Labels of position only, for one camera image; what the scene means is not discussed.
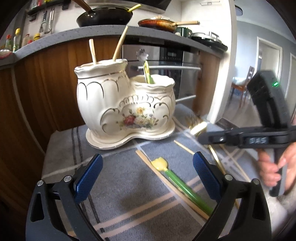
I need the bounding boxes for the gold metal fork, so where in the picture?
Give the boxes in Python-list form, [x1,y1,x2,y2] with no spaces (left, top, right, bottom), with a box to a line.
[184,114,227,174]

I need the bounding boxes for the yellow green plastic spoon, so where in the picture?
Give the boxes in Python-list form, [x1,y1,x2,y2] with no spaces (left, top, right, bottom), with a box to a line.
[151,157,213,216]

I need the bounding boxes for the silver flower-top spoon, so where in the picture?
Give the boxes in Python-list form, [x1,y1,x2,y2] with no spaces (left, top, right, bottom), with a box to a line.
[136,49,149,83]

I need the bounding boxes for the person's right hand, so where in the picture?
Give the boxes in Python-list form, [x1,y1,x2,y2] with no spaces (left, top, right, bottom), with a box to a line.
[257,143,296,193]

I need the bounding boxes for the wooden chair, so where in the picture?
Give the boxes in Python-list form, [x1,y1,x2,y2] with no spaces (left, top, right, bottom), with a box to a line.
[230,66,255,108]

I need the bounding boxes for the grey striped table cloth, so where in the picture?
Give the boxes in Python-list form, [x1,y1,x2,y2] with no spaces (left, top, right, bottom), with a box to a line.
[42,104,257,240]

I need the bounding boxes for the white ceramic utensil holder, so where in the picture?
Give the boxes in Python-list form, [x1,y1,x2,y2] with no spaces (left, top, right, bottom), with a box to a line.
[74,59,176,150]

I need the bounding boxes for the black electric grill pan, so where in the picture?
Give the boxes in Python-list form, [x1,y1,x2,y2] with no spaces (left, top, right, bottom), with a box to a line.
[189,32,228,52]

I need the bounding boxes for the stainless steel oven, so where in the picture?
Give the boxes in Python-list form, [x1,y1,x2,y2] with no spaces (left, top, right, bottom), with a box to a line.
[122,45,202,108]

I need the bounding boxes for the green kettle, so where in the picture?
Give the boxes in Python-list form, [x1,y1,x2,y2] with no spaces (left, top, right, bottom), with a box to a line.
[175,27,192,38]

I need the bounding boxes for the orange frying pan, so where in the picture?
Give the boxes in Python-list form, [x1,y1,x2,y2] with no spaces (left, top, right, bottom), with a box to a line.
[138,19,200,33]

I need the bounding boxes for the red cap sauce bottle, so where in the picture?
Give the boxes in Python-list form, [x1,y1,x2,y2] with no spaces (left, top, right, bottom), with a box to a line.
[5,34,12,51]

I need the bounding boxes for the yellow cap oil bottle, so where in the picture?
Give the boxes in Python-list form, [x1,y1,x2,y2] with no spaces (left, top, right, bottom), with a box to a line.
[13,28,21,53]

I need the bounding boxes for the black spice shelf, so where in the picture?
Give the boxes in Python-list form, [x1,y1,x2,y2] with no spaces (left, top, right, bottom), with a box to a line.
[27,0,71,16]

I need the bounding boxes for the black wok with handle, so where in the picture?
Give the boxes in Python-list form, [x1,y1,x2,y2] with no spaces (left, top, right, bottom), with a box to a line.
[74,0,141,27]

